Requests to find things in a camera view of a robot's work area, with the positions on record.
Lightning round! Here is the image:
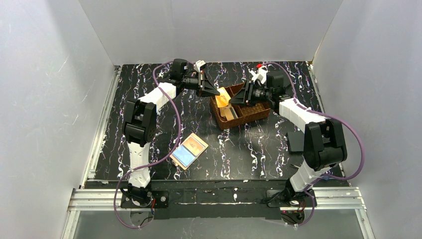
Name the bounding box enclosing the brown woven divided basket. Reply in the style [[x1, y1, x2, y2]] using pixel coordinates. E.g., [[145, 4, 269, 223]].
[[210, 97, 271, 129]]

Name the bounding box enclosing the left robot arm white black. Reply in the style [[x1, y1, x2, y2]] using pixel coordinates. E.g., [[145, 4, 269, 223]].
[[122, 59, 220, 193]]

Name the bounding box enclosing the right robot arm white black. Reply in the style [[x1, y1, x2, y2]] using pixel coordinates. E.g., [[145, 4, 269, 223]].
[[229, 70, 347, 201]]

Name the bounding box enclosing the black pad on table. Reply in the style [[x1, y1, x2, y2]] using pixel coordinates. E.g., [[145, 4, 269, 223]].
[[286, 131, 304, 154]]

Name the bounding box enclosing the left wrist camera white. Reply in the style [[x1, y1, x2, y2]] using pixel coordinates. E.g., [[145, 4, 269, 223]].
[[194, 60, 206, 73]]

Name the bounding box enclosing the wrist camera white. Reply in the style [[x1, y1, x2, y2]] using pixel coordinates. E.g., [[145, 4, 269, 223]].
[[194, 60, 206, 73], [249, 64, 268, 85]]

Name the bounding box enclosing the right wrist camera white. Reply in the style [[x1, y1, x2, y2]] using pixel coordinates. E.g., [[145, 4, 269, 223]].
[[249, 64, 268, 85]]

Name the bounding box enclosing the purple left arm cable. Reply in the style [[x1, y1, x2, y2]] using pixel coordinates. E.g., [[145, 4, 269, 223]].
[[113, 60, 195, 230]]

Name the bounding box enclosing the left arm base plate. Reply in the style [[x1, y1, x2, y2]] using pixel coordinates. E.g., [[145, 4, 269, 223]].
[[117, 191, 170, 209]]

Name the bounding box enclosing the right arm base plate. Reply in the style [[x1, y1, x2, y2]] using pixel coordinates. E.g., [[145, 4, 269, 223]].
[[260, 189, 317, 210]]

